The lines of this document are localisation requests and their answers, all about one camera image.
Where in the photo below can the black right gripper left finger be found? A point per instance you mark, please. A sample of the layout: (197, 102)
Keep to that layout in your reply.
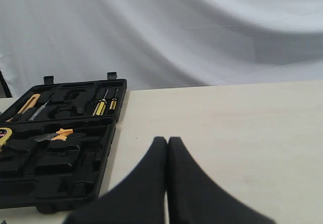
(138, 198)

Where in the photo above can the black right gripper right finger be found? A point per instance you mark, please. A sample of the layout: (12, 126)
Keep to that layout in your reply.
(193, 197)

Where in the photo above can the black plastic tool case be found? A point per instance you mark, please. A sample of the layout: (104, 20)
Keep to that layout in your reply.
(59, 175)

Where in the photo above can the large yellow black screwdriver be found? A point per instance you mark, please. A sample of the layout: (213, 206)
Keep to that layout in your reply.
(100, 107)

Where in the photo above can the small yellow black screwdriver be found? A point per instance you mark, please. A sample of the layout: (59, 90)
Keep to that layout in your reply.
(114, 100)

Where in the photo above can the grey tester screwdriver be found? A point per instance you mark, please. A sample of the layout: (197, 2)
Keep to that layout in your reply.
(38, 111)

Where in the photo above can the yellow utility knife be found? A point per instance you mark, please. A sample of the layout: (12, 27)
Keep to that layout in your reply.
(30, 103)

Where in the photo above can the yellow tape measure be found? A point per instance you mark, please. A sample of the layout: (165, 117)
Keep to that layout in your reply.
(5, 134)

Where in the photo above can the white backdrop cloth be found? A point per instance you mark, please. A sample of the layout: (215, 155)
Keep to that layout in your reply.
(160, 43)

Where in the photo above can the black backdrop stand pole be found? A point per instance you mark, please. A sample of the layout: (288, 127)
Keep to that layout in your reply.
(5, 91)

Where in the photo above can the orange handled pliers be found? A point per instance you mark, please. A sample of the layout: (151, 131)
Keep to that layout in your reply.
(61, 134)

